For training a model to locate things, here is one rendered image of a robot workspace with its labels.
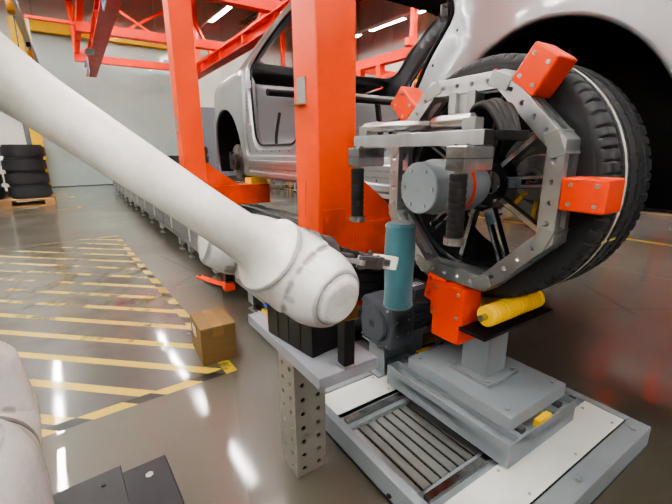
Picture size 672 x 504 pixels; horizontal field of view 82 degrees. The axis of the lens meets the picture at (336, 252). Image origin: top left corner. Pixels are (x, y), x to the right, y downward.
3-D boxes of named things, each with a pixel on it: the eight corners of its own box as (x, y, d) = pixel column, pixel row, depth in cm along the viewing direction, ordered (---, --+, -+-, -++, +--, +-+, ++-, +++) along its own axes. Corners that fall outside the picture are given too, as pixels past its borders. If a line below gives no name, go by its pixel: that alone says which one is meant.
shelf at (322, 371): (378, 368, 95) (378, 357, 94) (319, 391, 86) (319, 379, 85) (296, 310, 130) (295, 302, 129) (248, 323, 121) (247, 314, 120)
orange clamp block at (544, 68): (550, 99, 87) (579, 59, 81) (530, 97, 83) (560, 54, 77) (528, 84, 91) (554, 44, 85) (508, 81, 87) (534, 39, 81)
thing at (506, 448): (572, 422, 125) (577, 396, 122) (506, 472, 106) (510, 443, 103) (450, 356, 165) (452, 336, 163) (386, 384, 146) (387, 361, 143)
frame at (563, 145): (557, 307, 92) (595, 56, 78) (542, 313, 88) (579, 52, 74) (400, 257, 135) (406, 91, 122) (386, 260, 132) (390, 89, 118)
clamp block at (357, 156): (384, 166, 107) (385, 146, 105) (358, 166, 102) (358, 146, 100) (373, 165, 111) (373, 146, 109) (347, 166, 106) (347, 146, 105)
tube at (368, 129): (457, 135, 101) (460, 92, 98) (403, 134, 91) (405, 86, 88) (410, 137, 115) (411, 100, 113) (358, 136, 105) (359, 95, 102)
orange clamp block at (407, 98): (433, 107, 115) (419, 87, 119) (414, 105, 111) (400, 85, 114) (420, 125, 120) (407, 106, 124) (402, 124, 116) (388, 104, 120)
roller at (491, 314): (549, 307, 115) (551, 289, 114) (488, 333, 100) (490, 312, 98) (530, 301, 120) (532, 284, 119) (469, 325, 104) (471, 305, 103)
